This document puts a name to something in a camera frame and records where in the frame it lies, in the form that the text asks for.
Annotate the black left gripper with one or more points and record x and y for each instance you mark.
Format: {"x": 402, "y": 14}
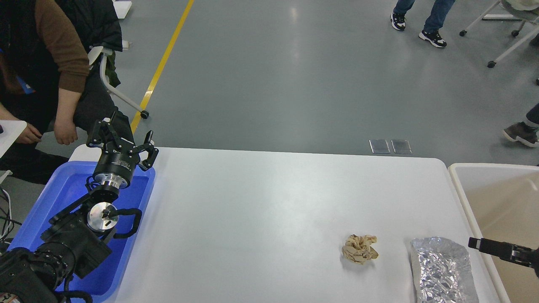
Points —
{"x": 119, "y": 159}

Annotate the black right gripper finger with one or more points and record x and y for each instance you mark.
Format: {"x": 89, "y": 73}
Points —
{"x": 509, "y": 252}

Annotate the aluminium foil bag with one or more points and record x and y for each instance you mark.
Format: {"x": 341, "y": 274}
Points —
{"x": 441, "y": 271}

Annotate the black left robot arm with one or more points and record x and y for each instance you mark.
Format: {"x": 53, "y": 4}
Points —
{"x": 76, "y": 243}

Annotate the seated person's hand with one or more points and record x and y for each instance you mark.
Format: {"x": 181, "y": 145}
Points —
{"x": 65, "y": 130}

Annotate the seated person's other hand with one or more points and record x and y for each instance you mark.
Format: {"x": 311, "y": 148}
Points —
{"x": 29, "y": 135}

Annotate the beige plastic bin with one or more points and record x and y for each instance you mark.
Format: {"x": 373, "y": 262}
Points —
{"x": 501, "y": 203}

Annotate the seated person brown sweater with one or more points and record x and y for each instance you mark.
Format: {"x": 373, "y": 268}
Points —
{"x": 45, "y": 73}

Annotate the white side table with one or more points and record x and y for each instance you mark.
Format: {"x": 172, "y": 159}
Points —
{"x": 11, "y": 130}

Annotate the brown shoe of passer-by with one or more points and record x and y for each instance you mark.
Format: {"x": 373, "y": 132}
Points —
{"x": 525, "y": 131}

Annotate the blue plastic bin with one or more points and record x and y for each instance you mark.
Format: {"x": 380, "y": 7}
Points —
{"x": 67, "y": 185}

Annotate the right metal floor plate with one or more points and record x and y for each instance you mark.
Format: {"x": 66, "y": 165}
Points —
{"x": 401, "y": 146}

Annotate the metal floor plate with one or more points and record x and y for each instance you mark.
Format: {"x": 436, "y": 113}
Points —
{"x": 401, "y": 146}
{"x": 379, "y": 146}

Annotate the crumpled brown paper ball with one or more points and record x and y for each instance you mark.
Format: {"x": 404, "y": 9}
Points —
{"x": 358, "y": 249}

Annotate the left metal floor plate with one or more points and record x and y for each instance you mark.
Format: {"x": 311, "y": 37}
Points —
{"x": 379, "y": 146}

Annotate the white rolling chair base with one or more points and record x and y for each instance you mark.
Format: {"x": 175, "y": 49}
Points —
{"x": 506, "y": 35}

